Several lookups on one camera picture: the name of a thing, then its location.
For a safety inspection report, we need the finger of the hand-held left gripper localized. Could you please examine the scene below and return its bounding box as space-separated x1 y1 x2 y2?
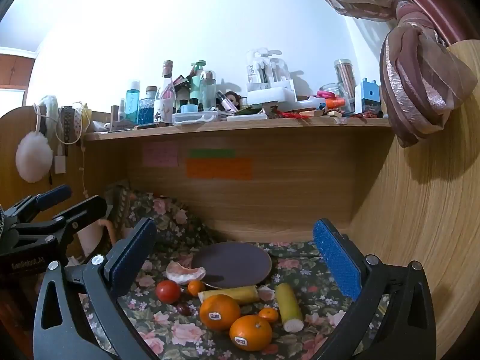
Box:
3 184 73 224
44 195 109 262

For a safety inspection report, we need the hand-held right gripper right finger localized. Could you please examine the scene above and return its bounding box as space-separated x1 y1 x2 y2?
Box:
313 217 437 360

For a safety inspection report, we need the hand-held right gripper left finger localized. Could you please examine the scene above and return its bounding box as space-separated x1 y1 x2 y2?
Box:
33 217 158 360

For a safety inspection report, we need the red tomato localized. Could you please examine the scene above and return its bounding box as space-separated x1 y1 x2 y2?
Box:
155 280 182 304

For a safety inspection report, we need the pink pomelo segment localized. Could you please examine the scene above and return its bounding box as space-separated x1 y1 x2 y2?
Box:
166 260 207 285

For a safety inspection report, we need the brown round plate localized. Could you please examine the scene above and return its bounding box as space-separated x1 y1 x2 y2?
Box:
191 242 272 289

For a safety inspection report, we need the large orange with sticker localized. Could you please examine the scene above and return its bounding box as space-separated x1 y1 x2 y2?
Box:
199 294 241 331
229 315 273 352

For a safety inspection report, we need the white fluffy puff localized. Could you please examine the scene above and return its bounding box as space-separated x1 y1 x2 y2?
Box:
16 132 53 184

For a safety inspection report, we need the floral cloth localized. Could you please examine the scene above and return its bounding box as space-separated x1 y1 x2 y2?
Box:
75 180 391 360

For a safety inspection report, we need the pink sticky note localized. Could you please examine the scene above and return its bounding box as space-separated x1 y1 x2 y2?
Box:
142 143 179 167

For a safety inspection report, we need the blue liquid glass bottle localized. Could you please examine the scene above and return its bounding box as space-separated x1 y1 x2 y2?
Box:
138 86 157 125

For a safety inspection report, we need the tall blue bottle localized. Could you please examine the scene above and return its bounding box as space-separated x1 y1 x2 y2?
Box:
125 80 140 124

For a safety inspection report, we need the white printed mug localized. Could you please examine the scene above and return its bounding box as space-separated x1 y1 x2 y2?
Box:
154 98 174 124

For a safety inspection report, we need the orange sticky note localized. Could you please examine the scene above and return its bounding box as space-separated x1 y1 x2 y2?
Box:
186 158 253 180

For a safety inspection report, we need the green sticky note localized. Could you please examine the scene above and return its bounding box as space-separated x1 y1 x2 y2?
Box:
187 149 236 159

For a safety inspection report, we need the wooden cabinet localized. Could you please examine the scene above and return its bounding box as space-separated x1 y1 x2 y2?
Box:
0 47 38 91

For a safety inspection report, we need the clear plastic box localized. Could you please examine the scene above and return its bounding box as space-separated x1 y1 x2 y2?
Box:
172 110 219 126

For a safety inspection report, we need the corked glass bottle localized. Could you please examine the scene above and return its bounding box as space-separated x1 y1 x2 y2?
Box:
161 60 177 113

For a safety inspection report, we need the blue white pencil sharpener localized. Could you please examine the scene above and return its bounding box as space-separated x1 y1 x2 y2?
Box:
354 79 381 115

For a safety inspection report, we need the wooden shelf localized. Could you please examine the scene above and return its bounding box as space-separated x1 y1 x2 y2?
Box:
84 115 394 143

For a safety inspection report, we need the green pump bottle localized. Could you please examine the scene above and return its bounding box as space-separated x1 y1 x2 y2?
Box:
189 60 207 107

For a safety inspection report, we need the clear plastic bottle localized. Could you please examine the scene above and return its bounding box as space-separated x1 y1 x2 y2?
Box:
200 71 217 111

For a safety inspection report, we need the glass jar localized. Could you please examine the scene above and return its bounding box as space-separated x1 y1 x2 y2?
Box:
319 82 344 100

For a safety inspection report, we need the clear tube of sticks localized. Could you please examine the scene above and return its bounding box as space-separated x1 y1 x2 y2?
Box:
334 59 356 100

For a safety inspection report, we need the tied brown curtain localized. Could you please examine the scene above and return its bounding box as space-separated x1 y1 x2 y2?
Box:
294 0 480 149

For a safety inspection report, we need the white storage rack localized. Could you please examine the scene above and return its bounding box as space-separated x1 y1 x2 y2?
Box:
246 48 297 102

